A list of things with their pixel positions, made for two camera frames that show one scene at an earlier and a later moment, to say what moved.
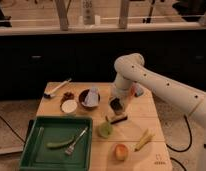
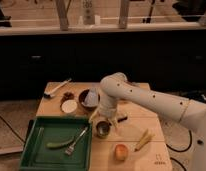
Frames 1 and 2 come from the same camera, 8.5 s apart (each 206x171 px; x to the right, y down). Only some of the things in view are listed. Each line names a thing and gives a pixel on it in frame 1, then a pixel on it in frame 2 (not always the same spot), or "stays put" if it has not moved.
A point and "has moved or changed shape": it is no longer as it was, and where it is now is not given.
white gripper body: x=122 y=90 -> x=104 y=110
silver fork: x=71 y=147 stays put
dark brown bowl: x=82 y=96 stays put
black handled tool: x=125 y=118 stays put
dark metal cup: x=116 y=104 has moved or changed shape
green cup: x=105 y=129 stays put
